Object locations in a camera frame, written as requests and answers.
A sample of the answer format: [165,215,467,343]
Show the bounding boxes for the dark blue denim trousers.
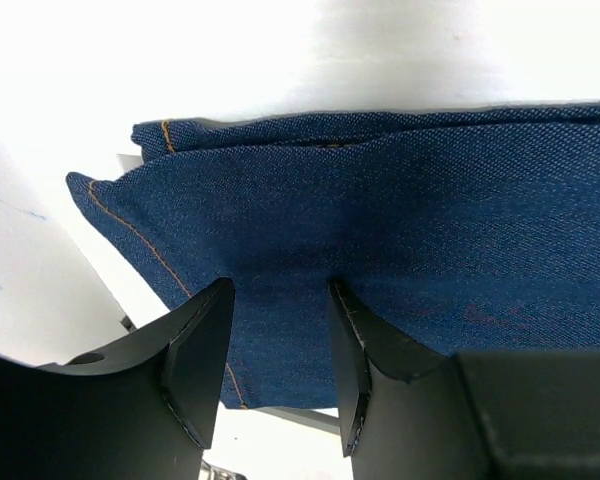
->
[66,103,600,409]

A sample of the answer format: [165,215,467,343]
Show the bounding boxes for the aluminium table edge rail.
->
[256,407,340,436]

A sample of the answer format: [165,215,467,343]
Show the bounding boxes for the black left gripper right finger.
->
[328,279,600,479]

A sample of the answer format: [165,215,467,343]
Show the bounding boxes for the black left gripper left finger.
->
[0,278,235,479]

